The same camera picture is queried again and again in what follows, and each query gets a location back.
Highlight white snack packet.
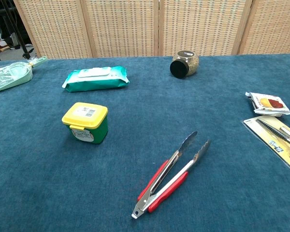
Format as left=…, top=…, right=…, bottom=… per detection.
left=245, top=91, right=290, bottom=117

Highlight teal wet wipes pack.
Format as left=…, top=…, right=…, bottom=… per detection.
left=62, top=65, right=131, bottom=93

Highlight glass spice jar black lid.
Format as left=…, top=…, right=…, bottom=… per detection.
left=169, top=50, right=199, bottom=79

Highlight mint green scoop in bag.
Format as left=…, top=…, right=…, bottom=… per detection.
left=0, top=56, right=48, bottom=93

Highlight red-handled steel tongs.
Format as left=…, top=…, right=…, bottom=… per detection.
left=131, top=131, right=211, bottom=219

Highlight green tub with yellow lid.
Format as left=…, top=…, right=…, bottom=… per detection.
left=61, top=102, right=109, bottom=145

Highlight black tripod stand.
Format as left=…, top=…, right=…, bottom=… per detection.
left=0, top=0, right=35, bottom=60

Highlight woven wooden folding screen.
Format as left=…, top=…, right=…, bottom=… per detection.
left=13, top=0, right=290, bottom=59

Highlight razor on yellow blister card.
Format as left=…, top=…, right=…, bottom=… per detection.
left=242, top=115, right=290, bottom=175

